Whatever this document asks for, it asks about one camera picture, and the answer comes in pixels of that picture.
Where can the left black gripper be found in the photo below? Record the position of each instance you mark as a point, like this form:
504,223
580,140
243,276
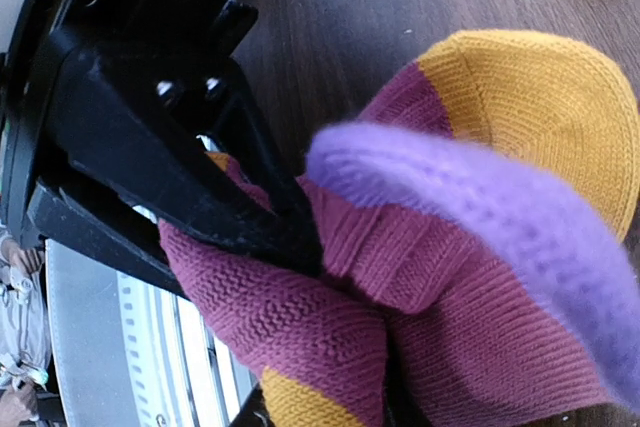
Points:
213,28

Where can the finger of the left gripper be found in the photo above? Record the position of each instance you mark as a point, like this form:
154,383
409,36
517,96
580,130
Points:
180,133
108,231

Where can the purple magenta striped sock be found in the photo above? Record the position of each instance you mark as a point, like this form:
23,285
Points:
473,274

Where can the person in grey shirt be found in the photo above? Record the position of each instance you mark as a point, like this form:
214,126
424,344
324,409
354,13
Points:
25,338

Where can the aluminium front rail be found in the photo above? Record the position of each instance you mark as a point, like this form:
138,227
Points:
130,354

